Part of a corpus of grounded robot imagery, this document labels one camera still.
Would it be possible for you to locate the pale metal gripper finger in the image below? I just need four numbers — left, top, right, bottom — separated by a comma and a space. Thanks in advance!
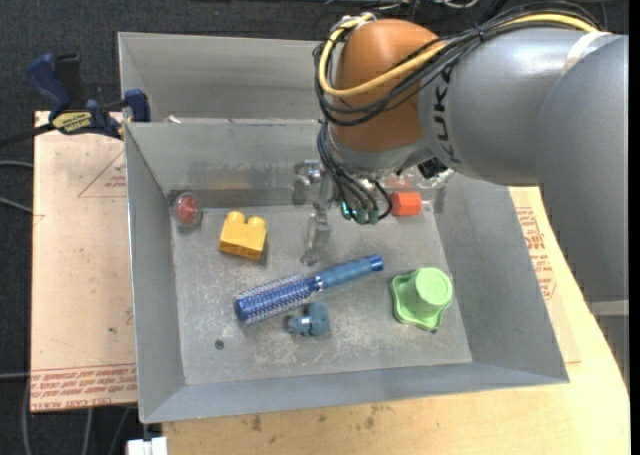
312, 212, 335, 246
299, 222, 322, 267

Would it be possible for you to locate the blue round hairbrush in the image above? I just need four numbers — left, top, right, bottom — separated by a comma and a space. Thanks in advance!
233, 254, 385, 327

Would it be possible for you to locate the yellow toy building brick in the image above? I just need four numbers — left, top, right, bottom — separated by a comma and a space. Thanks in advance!
217, 211, 268, 261

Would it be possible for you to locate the small teal toy figure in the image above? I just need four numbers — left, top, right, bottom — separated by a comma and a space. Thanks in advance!
284, 301, 332, 338

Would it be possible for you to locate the orange-red block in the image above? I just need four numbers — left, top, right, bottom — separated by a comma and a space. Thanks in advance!
390, 191, 423, 218

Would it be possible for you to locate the grey metal bin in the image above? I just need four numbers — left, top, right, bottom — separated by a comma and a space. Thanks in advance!
117, 31, 570, 424

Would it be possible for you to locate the green plastic cup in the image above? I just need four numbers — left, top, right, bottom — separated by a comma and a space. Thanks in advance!
389, 266, 454, 333

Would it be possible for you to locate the red ball in clear dome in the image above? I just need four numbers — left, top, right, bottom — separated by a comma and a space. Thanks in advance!
169, 191, 204, 233

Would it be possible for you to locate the brown cardboard board, red print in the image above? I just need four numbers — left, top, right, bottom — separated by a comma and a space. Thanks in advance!
29, 110, 584, 414

